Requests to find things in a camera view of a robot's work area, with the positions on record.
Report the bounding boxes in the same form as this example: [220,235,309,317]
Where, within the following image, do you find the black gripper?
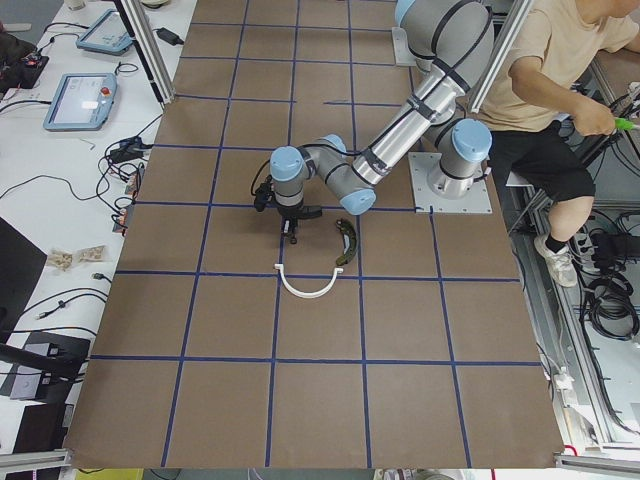
[276,203,305,244]

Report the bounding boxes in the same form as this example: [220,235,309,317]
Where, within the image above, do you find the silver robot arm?
[268,1,494,243]

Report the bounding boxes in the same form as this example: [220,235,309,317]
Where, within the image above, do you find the grey brake pad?
[299,205,322,220]

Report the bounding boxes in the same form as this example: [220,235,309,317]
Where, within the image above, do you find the olive curved brake shoe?
[335,218,358,267]

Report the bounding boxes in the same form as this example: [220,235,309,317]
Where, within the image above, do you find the black power adapter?
[156,27,184,46]

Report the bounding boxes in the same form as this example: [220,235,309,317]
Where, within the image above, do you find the near blue teach pendant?
[43,72,118,132]

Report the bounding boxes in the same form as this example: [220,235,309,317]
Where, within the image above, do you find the blue teach pendant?
[76,9,132,56]
[43,72,118,132]

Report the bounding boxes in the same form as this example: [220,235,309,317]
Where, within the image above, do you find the far blue teach pendant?
[76,9,132,56]

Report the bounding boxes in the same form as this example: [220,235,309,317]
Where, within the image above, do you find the seated person beige shirt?
[478,0,639,288]

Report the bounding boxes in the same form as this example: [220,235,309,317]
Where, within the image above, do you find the white curved plastic bracket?
[273,263,344,300]

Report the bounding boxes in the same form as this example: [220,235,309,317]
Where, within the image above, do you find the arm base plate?
[408,152,493,215]
[391,27,417,67]

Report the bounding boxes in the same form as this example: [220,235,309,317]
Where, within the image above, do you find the aluminium frame post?
[114,0,175,105]

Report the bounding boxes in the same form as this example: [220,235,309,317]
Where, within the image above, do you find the green handled reach stick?
[615,118,640,131]

